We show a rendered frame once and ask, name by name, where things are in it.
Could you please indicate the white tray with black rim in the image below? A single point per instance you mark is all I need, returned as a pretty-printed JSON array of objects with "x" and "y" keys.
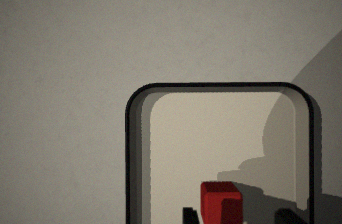
[{"x": 257, "y": 135}]

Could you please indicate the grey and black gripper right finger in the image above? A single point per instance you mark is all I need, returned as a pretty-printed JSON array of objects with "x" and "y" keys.
[{"x": 287, "y": 216}]

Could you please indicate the dark red block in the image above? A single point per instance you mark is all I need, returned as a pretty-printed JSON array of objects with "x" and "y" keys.
[{"x": 221, "y": 203}]

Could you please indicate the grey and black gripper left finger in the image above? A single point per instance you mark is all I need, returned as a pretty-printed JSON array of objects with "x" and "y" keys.
[{"x": 190, "y": 216}]

